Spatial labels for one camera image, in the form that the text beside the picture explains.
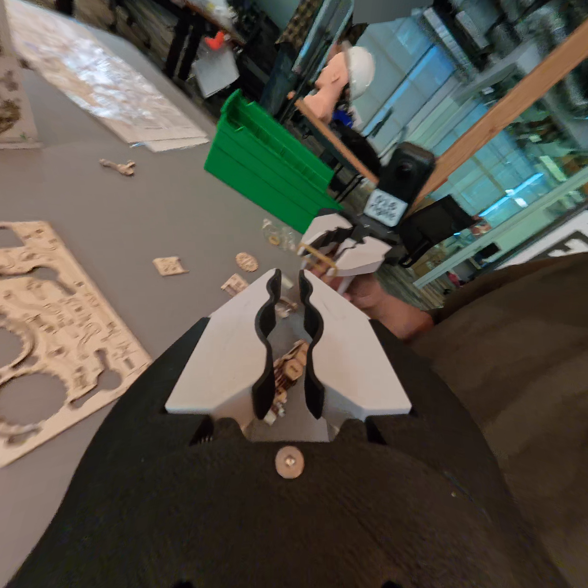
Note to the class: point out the orange object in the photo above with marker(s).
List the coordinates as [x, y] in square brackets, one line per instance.
[214, 39]

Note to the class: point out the wooden side table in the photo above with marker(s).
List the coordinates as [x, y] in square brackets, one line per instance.
[335, 138]

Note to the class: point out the slotted wooden grid piece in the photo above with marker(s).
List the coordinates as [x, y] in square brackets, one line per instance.
[235, 283]

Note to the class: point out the black white marker board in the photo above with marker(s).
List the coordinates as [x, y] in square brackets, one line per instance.
[565, 243]

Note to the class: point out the green plastic crate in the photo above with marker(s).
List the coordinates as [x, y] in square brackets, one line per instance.
[266, 165]

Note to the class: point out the white hard hat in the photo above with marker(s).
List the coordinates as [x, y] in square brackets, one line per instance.
[360, 69]

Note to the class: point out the black workbench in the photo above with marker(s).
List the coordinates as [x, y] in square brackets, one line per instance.
[183, 36]

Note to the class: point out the silver ceiling pipes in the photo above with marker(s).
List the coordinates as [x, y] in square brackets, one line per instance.
[514, 41]

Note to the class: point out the small blue object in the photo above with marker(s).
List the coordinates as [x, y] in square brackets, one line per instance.
[343, 118]

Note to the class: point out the clear plastic bag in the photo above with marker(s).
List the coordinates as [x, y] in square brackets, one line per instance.
[280, 232]

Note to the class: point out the folded instruction sheet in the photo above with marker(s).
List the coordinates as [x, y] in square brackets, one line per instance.
[92, 78]

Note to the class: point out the wooden sheet round holes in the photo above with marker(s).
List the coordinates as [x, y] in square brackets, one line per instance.
[69, 298]

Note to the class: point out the black angular object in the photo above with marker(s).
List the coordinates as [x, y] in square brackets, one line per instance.
[436, 225]

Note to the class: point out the black metal pole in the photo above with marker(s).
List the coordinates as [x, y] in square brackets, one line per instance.
[303, 59]

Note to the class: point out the person's right hand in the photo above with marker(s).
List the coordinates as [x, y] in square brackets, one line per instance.
[390, 307]

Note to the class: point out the wooden beam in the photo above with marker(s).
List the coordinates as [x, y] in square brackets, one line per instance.
[496, 119]

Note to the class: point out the wooden model vehicle assembly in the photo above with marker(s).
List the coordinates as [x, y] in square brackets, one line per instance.
[289, 367]

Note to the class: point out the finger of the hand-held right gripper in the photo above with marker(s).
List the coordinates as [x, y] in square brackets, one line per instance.
[367, 255]
[321, 232]

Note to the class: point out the grey flat panel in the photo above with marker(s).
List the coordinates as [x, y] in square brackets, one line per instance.
[213, 73]

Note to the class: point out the small wooden gear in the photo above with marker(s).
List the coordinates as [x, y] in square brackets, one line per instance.
[246, 262]

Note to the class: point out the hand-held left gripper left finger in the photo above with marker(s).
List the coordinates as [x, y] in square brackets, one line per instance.
[220, 367]

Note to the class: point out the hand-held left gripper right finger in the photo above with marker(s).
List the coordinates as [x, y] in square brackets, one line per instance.
[358, 367]

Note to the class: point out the square wooden card piece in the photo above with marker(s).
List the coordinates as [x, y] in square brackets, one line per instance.
[170, 266]

